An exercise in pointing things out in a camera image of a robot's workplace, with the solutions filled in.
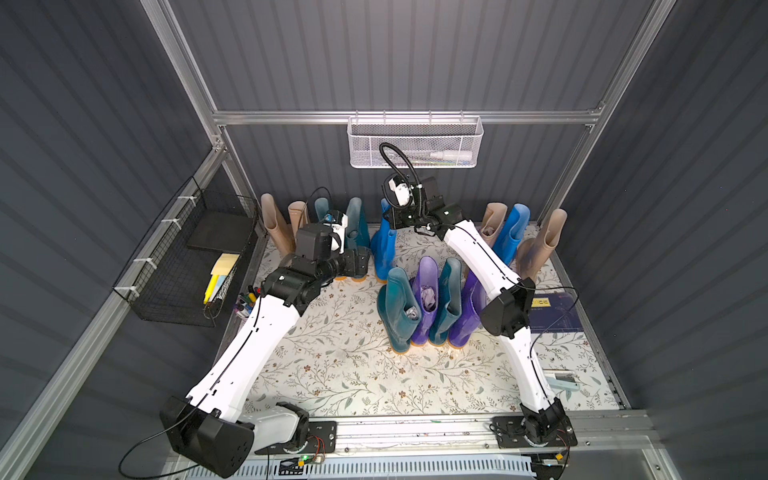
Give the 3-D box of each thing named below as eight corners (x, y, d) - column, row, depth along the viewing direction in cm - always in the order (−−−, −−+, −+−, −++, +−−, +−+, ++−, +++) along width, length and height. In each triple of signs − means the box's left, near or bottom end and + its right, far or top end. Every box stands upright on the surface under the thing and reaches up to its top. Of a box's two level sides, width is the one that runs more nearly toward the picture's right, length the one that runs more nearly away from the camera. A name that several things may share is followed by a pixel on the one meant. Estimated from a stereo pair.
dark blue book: (531, 333, 93) (534, 330, 91) (520, 297, 101) (522, 293, 100) (584, 333, 93) (588, 330, 91) (568, 297, 101) (571, 293, 100)
